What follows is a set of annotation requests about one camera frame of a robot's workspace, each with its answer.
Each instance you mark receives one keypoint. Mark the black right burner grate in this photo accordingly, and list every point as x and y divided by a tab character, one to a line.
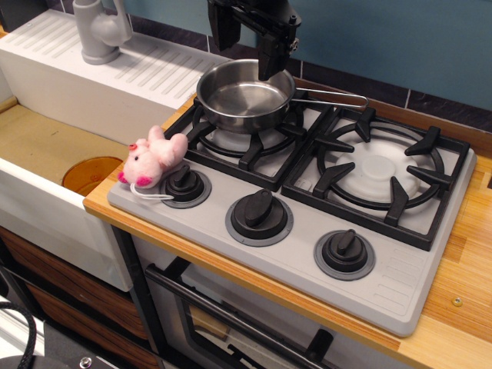
401	182

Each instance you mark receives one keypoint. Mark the stainless steel pan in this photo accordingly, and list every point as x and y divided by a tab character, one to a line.
234	99

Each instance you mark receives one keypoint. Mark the black stove knob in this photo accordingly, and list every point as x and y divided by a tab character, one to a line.
344	255
187	187
259	219

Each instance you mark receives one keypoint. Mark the black burner grate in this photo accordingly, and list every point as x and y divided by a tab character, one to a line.
264	159
401	182

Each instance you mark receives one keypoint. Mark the black middle stove knob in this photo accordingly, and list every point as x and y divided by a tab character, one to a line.
259	219

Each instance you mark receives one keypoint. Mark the pink stuffed pig toy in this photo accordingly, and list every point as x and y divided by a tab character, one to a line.
149	158

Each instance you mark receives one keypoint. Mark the grey toy faucet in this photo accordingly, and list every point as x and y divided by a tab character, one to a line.
101	34

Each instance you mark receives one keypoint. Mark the wooden drawer front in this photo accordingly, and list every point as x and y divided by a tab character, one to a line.
42	266

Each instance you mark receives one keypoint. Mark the black right stove knob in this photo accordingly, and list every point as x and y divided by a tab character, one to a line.
344	255

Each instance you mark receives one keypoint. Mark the orange sink drain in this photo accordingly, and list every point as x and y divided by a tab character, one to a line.
86	175

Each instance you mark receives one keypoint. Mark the white toy sink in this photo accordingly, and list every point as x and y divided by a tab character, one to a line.
57	110

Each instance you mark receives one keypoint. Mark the black left burner grate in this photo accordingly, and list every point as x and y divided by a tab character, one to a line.
264	159

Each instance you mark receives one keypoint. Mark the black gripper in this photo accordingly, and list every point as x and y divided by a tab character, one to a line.
275	48

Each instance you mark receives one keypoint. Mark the grey toy stove top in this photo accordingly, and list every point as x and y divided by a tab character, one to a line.
392	296

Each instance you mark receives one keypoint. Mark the black oven door handle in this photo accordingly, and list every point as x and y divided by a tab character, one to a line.
170	279

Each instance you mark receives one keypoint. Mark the black left stove knob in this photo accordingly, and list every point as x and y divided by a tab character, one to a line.
187	187

